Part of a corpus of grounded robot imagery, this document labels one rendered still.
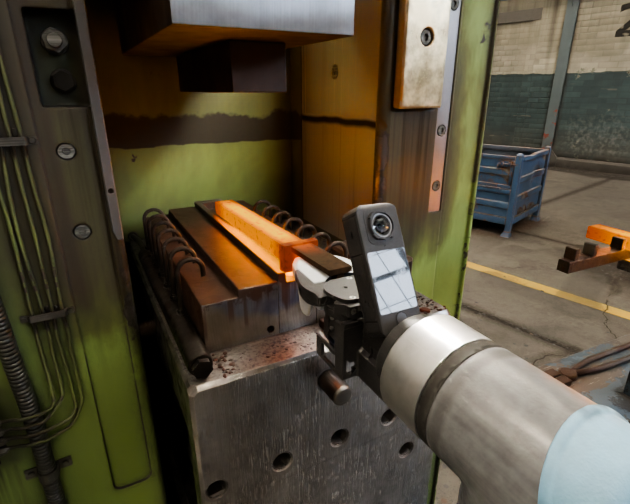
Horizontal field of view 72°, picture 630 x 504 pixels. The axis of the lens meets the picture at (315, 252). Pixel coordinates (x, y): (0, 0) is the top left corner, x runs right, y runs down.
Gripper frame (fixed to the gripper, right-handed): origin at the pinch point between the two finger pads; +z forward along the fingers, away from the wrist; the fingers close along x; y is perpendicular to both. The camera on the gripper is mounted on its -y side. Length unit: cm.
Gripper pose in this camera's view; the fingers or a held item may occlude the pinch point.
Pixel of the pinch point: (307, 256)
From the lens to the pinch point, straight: 51.1
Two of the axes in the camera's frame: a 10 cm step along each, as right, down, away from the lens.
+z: -4.8, -3.2, 8.2
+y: -0.1, 9.3, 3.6
